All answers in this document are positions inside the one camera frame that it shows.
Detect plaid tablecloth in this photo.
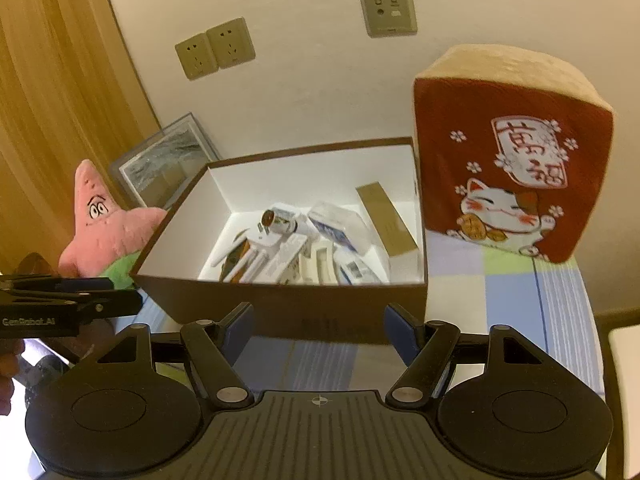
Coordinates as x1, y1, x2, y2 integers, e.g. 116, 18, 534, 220
19, 231, 606, 461

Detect red lucky cat cushion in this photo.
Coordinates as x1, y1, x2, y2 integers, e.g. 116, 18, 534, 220
413, 44, 614, 263

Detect double wall power socket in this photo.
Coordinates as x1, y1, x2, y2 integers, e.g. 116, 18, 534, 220
175, 18, 256, 80

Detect wall data socket plate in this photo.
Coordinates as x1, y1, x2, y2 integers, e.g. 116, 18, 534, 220
360, 0, 418, 38

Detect glass picture frame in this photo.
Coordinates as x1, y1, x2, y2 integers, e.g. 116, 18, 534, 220
110, 113, 220, 209

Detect clear plastic packaged box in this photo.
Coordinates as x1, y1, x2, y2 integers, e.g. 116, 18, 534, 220
307, 202, 372, 256

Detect brown cardboard box white inside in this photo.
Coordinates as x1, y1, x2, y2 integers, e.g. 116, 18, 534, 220
131, 138, 427, 344

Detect wooden door panel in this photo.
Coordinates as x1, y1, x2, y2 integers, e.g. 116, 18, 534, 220
1, 0, 160, 273

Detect pink starfish plush toy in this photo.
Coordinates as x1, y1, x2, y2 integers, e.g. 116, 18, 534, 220
58, 159, 167, 289

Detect purple cosmetic tube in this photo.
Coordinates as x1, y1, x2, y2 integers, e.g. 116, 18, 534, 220
16, 339, 70, 387

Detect gold rectangular box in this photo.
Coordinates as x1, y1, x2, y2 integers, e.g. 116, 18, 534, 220
356, 182, 424, 284

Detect white round-lens gadget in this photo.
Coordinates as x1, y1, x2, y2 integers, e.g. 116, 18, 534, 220
260, 203, 310, 235

